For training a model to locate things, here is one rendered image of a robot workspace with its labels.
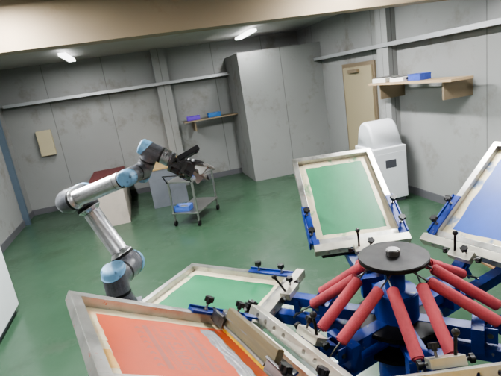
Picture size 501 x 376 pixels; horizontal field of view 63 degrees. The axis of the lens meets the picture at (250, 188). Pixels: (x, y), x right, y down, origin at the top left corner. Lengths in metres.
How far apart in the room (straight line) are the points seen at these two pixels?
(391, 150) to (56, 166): 6.95
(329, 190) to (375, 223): 0.40
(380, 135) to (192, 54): 4.97
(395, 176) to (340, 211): 3.97
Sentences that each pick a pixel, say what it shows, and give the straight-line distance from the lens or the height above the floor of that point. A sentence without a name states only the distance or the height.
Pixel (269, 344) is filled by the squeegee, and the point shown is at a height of 1.30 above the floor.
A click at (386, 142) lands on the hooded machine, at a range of 6.62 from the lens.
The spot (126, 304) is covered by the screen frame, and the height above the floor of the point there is 1.45.
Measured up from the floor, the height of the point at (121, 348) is 1.46.
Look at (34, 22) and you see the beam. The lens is 3.84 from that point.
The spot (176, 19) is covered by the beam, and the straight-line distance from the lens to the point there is 3.80.
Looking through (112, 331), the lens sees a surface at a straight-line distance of 1.47.
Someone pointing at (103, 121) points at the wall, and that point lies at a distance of 9.74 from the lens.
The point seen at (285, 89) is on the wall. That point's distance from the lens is 9.05.
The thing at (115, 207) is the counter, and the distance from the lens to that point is 7.78.
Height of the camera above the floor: 2.18
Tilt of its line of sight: 15 degrees down
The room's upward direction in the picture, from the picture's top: 9 degrees counter-clockwise
